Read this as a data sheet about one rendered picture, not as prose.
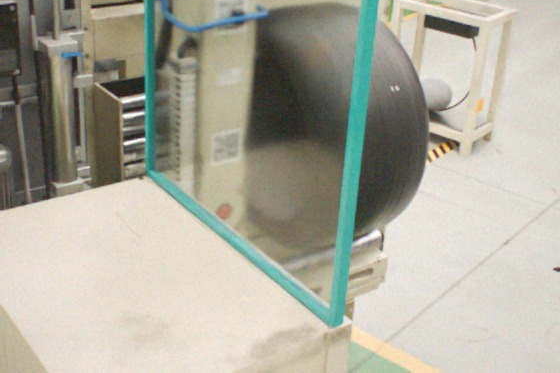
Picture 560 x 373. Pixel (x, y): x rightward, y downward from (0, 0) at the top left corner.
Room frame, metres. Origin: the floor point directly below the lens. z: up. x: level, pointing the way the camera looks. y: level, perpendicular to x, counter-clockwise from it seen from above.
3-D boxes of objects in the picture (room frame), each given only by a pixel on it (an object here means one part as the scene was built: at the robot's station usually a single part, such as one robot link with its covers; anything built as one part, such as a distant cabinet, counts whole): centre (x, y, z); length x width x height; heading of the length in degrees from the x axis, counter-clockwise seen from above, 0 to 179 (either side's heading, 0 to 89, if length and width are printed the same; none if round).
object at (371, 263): (1.76, -0.12, 0.83); 0.36 x 0.09 x 0.06; 128
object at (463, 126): (4.73, -0.92, 0.40); 0.60 x 0.35 x 0.80; 52
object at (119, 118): (2.04, 0.37, 1.05); 0.20 x 0.15 x 0.30; 128
